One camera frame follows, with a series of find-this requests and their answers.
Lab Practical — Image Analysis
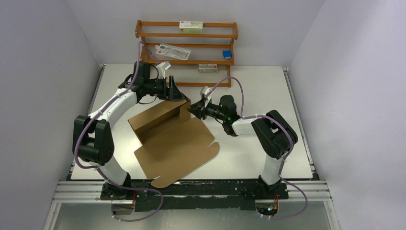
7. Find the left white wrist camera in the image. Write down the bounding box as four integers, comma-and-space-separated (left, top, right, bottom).
155, 61, 171, 79

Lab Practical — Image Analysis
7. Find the small blue object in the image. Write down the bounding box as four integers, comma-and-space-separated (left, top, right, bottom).
222, 50, 232, 59

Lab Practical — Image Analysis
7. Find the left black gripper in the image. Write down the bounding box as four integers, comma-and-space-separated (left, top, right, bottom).
144, 76, 184, 100

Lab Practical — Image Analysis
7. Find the brown cardboard box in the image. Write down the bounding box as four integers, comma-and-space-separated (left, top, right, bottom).
128, 98, 220, 188

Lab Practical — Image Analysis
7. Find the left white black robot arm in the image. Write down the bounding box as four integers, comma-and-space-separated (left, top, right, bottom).
72, 61, 184, 199

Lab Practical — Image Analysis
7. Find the clear plastic blister package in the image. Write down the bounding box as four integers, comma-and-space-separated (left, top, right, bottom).
155, 44, 192, 60

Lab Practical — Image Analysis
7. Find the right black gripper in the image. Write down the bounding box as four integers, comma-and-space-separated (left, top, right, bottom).
188, 99, 226, 121

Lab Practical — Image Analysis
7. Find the white green box top shelf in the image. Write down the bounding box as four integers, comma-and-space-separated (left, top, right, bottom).
179, 21, 203, 34

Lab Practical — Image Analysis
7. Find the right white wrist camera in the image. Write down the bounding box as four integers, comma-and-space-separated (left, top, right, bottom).
200, 86, 212, 104

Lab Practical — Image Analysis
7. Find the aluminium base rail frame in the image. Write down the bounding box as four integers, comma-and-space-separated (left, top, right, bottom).
52, 179, 332, 212

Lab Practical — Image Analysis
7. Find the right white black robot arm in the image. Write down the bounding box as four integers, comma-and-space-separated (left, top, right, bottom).
188, 95, 298, 198

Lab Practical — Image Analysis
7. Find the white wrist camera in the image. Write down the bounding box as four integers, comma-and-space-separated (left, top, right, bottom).
155, 61, 171, 79
200, 86, 212, 104

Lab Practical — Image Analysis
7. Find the wooden three-tier shelf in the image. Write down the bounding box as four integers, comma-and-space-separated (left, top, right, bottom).
135, 20, 238, 77

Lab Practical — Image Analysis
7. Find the small white red box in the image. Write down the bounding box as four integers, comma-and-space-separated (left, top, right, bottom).
198, 64, 218, 73

